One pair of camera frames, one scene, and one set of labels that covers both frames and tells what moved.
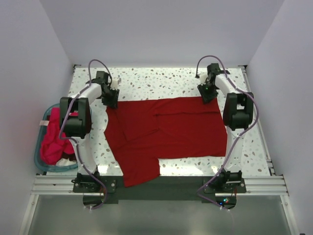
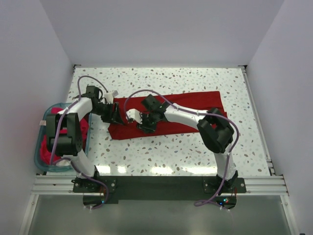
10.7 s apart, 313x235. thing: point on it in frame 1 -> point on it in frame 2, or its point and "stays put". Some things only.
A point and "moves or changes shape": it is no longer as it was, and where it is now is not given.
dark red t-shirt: (142, 131) moves or changes shape
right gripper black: (207, 97) -> (145, 128)
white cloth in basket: (64, 161) stays put
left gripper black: (113, 103) -> (114, 116)
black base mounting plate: (102, 190) stays put
